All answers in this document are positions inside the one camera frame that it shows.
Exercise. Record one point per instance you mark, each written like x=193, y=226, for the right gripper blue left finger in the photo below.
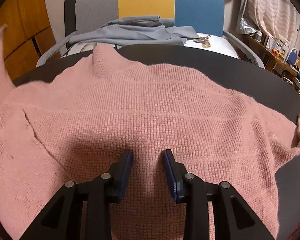
x=120, y=172

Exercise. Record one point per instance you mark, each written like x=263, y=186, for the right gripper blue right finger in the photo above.
x=174, y=174

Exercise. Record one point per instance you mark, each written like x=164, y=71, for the pink knit sweater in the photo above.
x=74, y=127

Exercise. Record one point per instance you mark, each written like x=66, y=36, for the light blue grey hoodie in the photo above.
x=139, y=30

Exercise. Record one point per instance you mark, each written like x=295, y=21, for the wooden desk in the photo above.
x=269, y=59

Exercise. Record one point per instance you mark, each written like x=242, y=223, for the blue desk chair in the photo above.
x=292, y=57

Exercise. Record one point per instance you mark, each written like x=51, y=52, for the grey yellow blue chair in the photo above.
x=205, y=16

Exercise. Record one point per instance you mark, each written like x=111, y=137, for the floral patterned curtain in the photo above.
x=277, y=18

